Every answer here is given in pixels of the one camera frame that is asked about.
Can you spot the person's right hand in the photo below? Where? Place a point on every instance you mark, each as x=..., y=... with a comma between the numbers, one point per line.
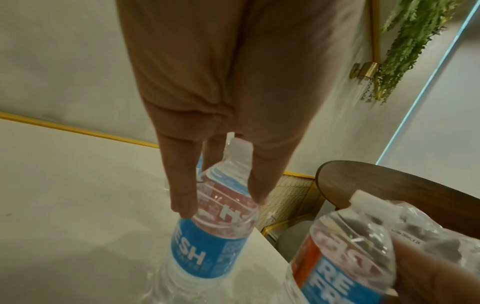
x=438, y=282

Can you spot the person's left hand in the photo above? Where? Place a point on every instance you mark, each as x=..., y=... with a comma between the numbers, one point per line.
x=232, y=59

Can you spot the brown chair backrest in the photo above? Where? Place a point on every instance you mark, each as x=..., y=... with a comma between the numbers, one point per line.
x=412, y=193

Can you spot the clear glass partition panel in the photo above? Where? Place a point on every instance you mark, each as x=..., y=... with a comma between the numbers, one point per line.
x=446, y=124

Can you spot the green fern plant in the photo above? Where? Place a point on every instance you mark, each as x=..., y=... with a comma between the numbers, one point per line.
x=412, y=44

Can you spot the white table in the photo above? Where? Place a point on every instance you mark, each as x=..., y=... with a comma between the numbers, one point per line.
x=75, y=207

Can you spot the yellow wall frame bar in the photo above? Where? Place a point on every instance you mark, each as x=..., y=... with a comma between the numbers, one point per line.
x=375, y=29

